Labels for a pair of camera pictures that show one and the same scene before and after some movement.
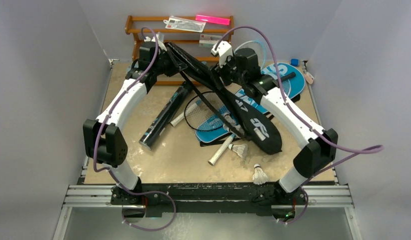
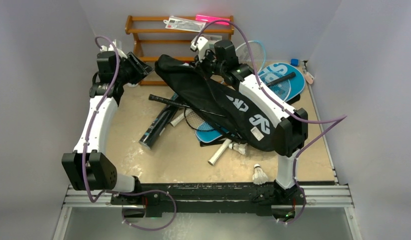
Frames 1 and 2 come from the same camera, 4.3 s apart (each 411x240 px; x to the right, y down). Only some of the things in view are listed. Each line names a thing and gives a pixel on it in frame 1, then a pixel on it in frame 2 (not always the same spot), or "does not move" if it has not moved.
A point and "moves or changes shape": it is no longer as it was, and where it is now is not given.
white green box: [208, 40] does not move
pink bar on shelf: [213, 19] does not move
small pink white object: [309, 78] does not move
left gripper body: [163, 66] to [130, 72]
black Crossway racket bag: [257, 128] moves or changes shape
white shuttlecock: [259, 177] does not move
